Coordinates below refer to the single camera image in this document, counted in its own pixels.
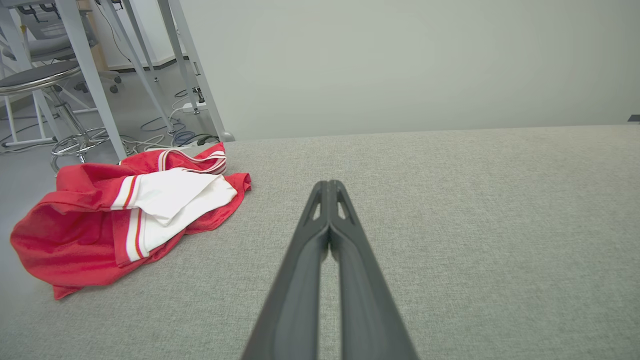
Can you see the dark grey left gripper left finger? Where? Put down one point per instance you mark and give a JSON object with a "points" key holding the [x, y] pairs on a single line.
{"points": [[295, 300]]}

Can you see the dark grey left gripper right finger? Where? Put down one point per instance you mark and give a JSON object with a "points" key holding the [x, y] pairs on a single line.
{"points": [[370, 310]]}

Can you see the red and white shirt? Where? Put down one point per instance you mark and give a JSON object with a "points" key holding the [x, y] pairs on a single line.
{"points": [[75, 235]]}

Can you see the small white power strip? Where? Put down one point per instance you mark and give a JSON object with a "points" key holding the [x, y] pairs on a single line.
{"points": [[192, 107]]}

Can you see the round grey chrome-base stool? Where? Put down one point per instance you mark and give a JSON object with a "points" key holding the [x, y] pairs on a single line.
{"points": [[35, 76]]}

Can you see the grey office chair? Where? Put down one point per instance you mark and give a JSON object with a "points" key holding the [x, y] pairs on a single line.
{"points": [[50, 47]]}

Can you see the white partition post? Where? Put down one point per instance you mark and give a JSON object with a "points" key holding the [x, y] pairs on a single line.
{"points": [[205, 85]]}

